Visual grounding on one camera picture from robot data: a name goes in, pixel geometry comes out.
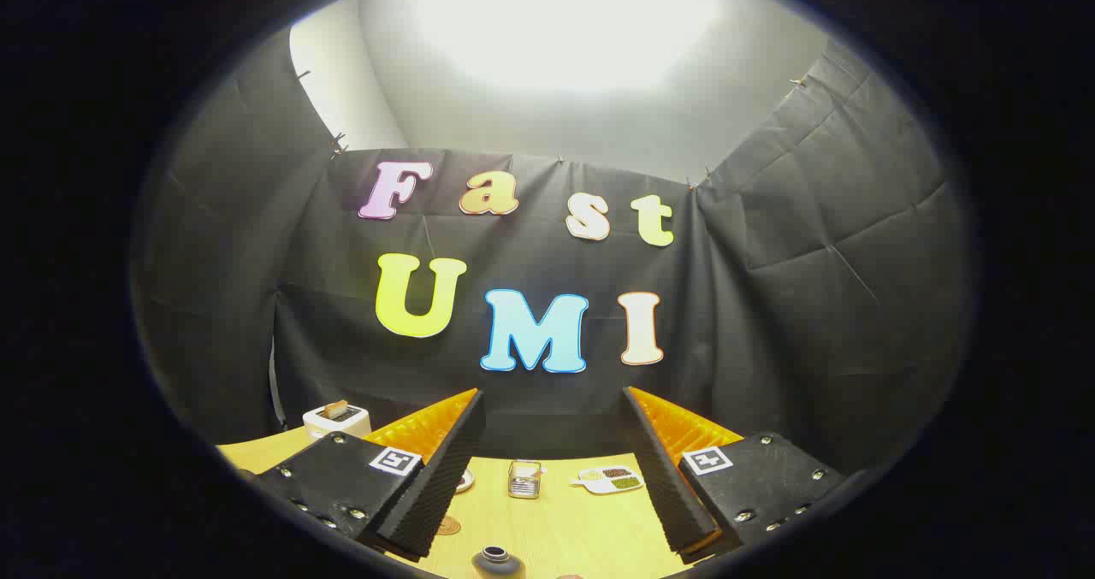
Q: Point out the white divided dish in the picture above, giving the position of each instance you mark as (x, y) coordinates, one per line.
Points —
(609, 479)

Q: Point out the round wooden table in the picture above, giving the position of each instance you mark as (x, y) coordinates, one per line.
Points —
(565, 528)

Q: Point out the round cork coaster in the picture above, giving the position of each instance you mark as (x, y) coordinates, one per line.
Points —
(448, 525)

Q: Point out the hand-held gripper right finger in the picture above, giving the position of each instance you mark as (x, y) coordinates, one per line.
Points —
(671, 493)

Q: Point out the small white plate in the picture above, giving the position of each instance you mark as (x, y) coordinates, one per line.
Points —
(465, 480)

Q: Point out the grey juice bottle green label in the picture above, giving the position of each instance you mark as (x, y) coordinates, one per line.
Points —
(496, 562)

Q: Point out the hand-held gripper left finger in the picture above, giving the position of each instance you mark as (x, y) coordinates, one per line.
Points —
(432, 485)

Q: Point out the toast slice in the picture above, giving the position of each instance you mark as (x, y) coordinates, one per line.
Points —
(335, 409)

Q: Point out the white toaster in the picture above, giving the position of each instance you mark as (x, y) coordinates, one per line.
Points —
(329, 425)

